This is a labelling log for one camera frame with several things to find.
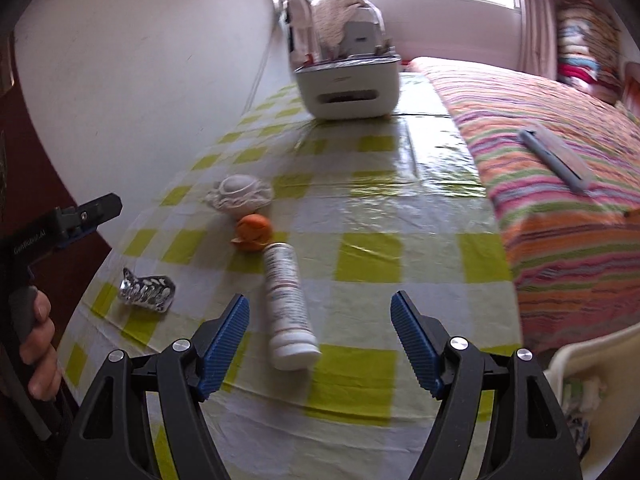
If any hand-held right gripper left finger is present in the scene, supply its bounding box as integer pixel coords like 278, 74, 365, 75
62, 294, 251, 480

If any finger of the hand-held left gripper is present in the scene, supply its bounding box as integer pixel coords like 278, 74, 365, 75
55, 192, 124, 251

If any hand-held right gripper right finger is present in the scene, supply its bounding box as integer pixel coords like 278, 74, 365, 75
390, 290, 583, 480

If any white plastic bottle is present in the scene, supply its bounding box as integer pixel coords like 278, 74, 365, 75
262, 241, 322, 372

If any cream plastic bin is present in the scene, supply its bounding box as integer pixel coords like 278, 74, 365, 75
545, 322, 640, 480

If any person's left hand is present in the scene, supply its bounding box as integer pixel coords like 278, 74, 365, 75
19, 290, 64, 402

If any dark red door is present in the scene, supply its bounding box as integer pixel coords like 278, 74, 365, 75
0, 30, 114, 311

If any silver blister pack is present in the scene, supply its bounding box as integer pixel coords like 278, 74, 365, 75
118, 267, 177, 314

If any orange peel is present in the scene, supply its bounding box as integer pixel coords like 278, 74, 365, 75
231, 214, 274, 252

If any white foam fruit net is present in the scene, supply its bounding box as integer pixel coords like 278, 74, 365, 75
204, 175, 275, 219

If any yellow checked tablecloth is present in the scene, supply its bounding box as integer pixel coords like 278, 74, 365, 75
57, 72, 524, 480

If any striped bedsheet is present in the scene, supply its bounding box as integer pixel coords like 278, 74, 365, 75
407, 56, 640, 357

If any white desktop organizer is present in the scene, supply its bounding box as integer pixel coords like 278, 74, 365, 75
292, 52, 402, 121

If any wooden headboard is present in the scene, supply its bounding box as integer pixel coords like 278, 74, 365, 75
620, 60, 640, 112

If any stack of folded quilts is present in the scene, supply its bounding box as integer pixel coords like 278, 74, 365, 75
555, 0, 624, 106

